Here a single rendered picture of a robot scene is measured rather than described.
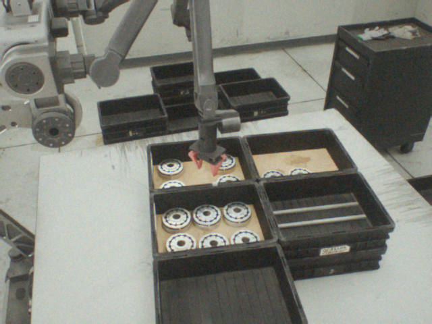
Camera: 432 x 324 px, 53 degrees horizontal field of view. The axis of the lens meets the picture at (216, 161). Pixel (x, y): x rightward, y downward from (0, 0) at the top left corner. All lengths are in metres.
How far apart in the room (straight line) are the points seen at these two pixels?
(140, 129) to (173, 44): 2.11
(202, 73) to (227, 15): 3.41
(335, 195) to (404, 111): 1.59
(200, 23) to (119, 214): 0.91
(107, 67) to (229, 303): 0.77
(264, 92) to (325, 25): 2.24
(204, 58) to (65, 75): 0.38
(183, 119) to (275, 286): 1.78
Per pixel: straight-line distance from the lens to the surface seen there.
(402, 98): 3.16
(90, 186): 2.00
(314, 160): 1.91
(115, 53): 1.21
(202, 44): 1.27
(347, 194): 1.77
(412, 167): 3.46
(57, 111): 1.58
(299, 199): 1.70
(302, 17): 5.02
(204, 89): 1.28
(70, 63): 1.23
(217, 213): 1.57
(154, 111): 2.88
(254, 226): 1.58
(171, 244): 1.48
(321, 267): 1.58
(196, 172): 1.80
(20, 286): 2.33
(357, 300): 1.61
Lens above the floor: 1.97
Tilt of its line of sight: 38 degrees down
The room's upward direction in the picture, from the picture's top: straight up
